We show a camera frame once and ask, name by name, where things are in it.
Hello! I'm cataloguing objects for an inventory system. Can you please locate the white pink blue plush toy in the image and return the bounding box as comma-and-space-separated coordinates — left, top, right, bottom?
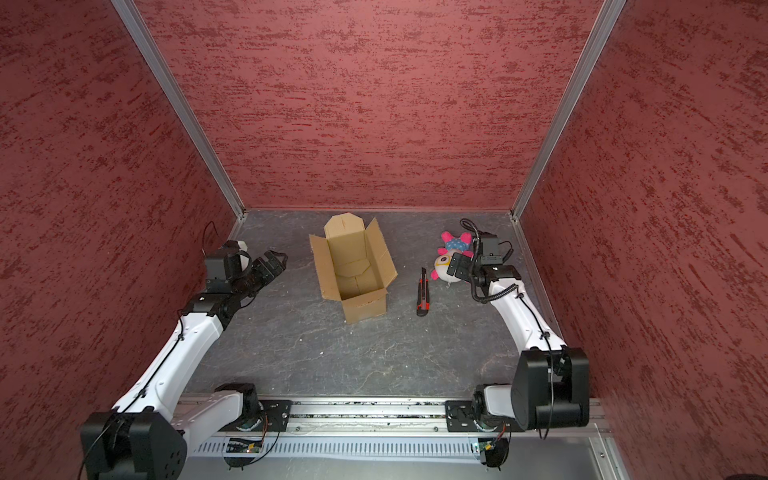
430, 231, 474, 284

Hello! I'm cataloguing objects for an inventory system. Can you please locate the brown cardboard express box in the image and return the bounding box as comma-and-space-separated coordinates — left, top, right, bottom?
309, 213, 397, 324

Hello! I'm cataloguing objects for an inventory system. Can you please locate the red black utility knife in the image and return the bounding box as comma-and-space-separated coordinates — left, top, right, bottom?
416, 267, 430, 317

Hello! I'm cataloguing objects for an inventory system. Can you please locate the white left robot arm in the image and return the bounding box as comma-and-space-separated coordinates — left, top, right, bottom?
78, 240, 288, 479

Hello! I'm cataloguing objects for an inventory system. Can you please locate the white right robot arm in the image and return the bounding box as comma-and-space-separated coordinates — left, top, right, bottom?
447, 231, 590, 437

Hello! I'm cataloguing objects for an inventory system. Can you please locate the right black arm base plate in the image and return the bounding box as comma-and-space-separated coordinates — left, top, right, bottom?
445, 400, 522, 435

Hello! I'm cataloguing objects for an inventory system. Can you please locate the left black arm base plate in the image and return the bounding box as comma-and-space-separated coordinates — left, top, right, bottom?
235, 399, 294, 433

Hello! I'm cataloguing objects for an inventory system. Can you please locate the aluminium front rail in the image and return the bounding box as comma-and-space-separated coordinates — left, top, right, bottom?
173, 395, 610, 436

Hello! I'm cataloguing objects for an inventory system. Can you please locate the white slotted cable duct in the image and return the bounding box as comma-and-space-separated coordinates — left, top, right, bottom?
189, 435, 480, 463

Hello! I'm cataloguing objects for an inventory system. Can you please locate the left aluminium corner post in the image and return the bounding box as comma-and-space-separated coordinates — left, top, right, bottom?
111, 0, 246, 222

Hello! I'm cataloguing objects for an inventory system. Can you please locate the aluminium corner post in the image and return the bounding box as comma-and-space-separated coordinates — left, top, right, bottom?
511, 0, 628, 220
111, 0, 246, 222

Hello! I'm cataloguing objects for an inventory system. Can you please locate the right aluminium corner post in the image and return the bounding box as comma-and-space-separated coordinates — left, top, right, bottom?
511, 0, 628, 220

